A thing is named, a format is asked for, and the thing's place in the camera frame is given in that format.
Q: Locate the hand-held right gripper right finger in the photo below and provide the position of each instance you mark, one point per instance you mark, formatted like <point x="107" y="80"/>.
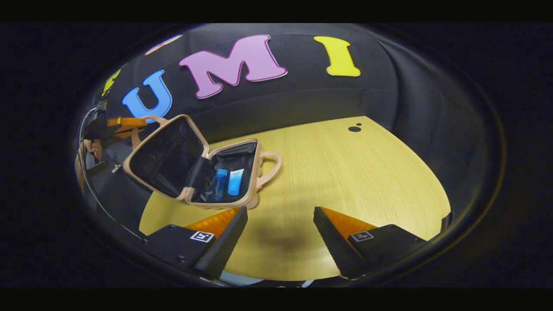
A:
<point x="332" y="242"/>

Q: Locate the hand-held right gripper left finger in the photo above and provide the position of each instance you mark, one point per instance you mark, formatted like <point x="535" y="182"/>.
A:
<point x="224" y="242"/>

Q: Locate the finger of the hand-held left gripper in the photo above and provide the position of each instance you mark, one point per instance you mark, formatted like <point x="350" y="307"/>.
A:
<point x="127" y="125"/>

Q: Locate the pink suitcase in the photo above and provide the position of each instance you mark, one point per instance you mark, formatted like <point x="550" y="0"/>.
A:
<point x="168" y="160"/>

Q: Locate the blue bottle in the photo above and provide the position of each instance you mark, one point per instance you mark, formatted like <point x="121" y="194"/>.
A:
<point x="219" y="183"/>

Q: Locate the white and blue tube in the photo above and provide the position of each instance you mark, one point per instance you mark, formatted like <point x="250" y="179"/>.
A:
<point x="235" y="181"/>

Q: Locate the white cloth clip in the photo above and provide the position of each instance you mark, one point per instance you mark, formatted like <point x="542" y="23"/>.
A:
<point x="116" y="167"/>

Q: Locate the black backdrop cloth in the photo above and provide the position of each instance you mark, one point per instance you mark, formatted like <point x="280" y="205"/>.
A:
<point x="302" y="99"/>

